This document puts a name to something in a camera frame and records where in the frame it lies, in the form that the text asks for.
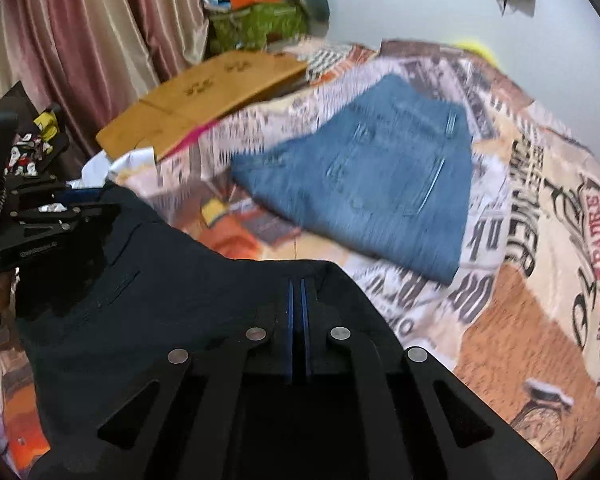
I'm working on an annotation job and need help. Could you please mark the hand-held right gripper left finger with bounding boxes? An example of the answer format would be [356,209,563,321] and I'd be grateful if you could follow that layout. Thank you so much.
[27,277,297,480]

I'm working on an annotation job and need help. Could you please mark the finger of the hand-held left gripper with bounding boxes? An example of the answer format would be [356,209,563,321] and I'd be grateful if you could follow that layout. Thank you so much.
[5,176,104,207]
[17,203,122,241]

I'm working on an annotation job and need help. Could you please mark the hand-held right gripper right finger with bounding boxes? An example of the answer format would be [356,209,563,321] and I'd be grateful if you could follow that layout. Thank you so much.
[300,278,557,480]

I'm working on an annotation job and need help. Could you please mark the black pants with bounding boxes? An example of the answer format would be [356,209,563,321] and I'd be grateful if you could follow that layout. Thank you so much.
[15,182,406,480]

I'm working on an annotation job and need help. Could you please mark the person's left hand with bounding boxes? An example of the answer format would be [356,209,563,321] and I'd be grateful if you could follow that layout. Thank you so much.
[0,270,17,312]

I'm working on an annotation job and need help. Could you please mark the white cloth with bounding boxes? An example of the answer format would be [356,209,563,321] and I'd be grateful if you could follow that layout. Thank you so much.
[81,147,156,192]

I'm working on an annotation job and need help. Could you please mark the striped pink curtain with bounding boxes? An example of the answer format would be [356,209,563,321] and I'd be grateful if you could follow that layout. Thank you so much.
[0,0,212,161]

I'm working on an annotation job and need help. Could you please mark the blue jeans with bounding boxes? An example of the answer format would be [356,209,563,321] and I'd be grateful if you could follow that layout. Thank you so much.
[230,74,476,286]

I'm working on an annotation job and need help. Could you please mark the wooden lap desk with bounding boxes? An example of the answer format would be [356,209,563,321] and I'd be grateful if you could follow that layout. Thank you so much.
[96,50,308,162]

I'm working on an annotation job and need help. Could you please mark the printed blanket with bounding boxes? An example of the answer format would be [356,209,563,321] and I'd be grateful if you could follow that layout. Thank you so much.
[0,40,600,480]

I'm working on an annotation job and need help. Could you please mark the green storage bag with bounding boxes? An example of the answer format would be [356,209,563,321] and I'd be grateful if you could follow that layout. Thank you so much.
[207,2,309,59]

